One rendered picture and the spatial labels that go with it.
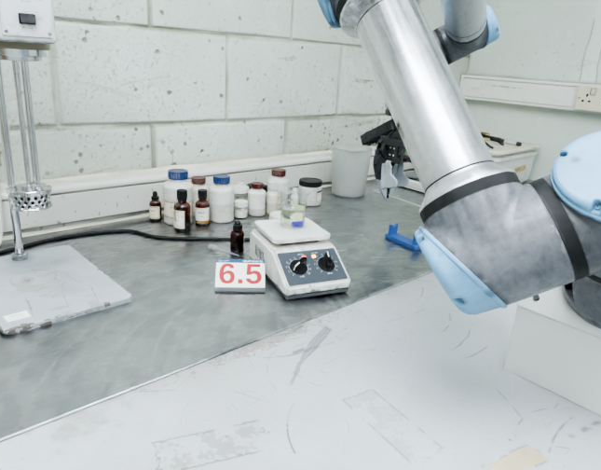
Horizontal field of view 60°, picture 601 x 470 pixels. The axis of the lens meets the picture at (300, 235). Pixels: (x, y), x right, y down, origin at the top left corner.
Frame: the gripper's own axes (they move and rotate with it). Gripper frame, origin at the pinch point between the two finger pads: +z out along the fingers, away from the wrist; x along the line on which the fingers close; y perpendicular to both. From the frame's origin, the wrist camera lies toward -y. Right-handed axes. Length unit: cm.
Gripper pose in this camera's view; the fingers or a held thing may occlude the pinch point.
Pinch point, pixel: (385, 192)
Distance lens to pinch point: 128.9
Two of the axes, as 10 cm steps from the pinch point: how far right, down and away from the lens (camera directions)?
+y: 5.8, 2.9, -7.6
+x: 8.1, -1.4, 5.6
